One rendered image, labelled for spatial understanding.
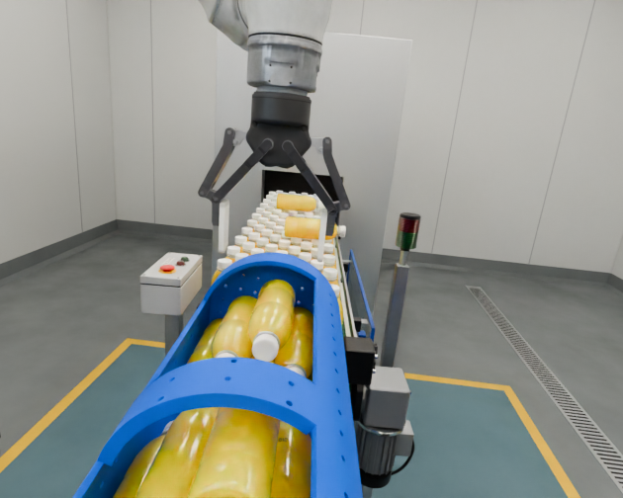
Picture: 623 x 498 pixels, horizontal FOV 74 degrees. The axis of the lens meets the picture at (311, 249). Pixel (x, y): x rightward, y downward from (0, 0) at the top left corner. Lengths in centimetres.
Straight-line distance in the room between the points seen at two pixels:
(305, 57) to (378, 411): 90
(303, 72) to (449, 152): 455
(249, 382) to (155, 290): 69
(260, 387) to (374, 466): 89
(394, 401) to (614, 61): 493
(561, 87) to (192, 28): 402
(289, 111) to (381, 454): 98
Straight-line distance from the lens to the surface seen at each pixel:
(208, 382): 44
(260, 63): 52
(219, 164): 56
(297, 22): 52
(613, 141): 568
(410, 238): 126
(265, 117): 52
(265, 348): 63
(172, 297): 108
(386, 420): 119
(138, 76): 548
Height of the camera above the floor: 148
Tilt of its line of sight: 16 degrees down
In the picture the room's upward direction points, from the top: 5 degrees clockwise
